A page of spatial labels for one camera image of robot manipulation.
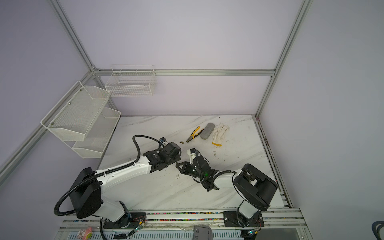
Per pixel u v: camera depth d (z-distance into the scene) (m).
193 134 1.08
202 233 0.69
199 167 0.65
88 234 0.67
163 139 0.76
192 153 0.80
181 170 0.78
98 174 0.45
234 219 0.73
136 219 0.73
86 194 0.42
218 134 1.08
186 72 0.93
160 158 0.61
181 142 1.04
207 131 1.08
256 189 0.45
